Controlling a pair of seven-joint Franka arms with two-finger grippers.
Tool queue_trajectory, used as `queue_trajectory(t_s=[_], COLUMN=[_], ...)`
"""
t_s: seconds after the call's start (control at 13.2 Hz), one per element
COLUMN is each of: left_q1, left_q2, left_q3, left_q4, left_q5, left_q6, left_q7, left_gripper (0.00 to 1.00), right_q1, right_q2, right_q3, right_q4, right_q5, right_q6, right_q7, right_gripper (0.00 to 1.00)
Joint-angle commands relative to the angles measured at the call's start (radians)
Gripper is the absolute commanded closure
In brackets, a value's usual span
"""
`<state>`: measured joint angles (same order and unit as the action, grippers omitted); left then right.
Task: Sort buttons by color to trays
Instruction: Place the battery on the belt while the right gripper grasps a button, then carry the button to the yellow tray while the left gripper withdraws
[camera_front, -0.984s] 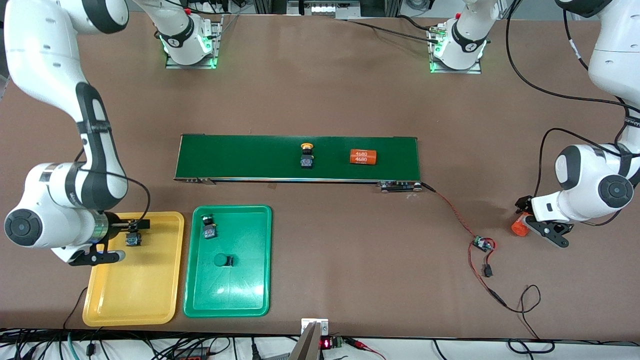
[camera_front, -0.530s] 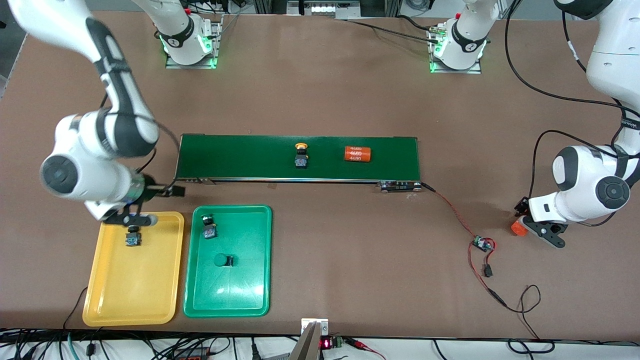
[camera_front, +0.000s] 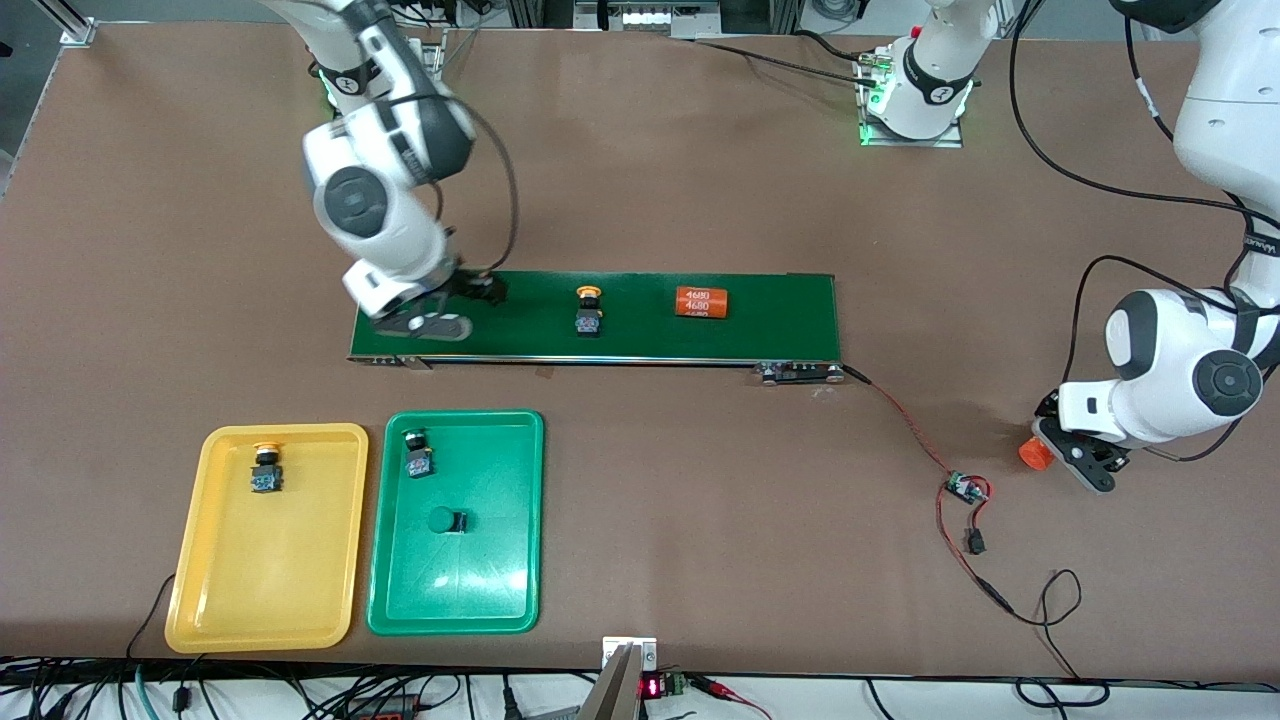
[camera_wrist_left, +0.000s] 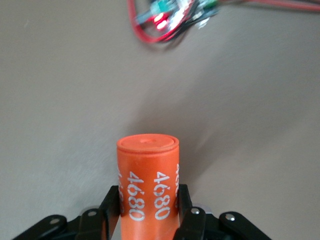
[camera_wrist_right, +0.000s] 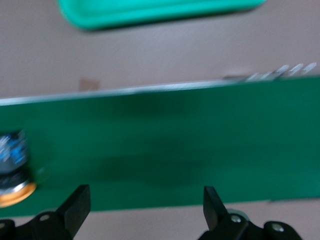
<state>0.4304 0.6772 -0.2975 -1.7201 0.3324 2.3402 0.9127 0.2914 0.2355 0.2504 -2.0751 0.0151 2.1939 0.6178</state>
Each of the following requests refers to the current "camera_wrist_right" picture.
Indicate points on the brown tape piece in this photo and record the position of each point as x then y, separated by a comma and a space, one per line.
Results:
89, 85

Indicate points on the yellow push button switch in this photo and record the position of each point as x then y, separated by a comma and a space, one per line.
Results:
12, 155

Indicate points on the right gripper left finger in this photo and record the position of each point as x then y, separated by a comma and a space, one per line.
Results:
72, 212

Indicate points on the green conveyor belt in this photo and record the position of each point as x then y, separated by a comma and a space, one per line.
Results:
175, 137

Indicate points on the green plastic tray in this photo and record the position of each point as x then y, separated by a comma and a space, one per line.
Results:
150, 10

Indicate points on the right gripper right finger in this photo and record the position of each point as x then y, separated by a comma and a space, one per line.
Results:
215, 215

